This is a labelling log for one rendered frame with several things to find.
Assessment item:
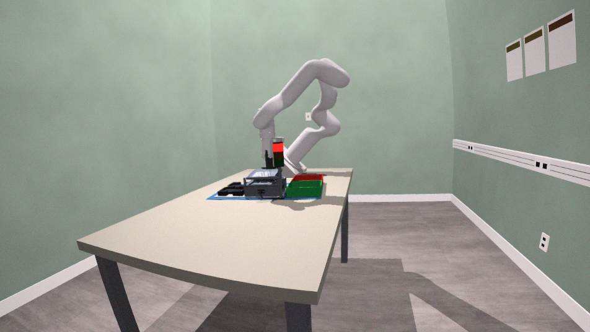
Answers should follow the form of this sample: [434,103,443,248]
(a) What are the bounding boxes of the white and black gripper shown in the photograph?
[261,139,274,169]

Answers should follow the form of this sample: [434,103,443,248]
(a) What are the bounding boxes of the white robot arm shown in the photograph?
[253,58,350,168]

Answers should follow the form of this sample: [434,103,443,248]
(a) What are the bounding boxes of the green bin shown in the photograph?
[286,180,322,198]

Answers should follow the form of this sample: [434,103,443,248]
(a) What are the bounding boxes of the red bin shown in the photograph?
[292,175,323,181]

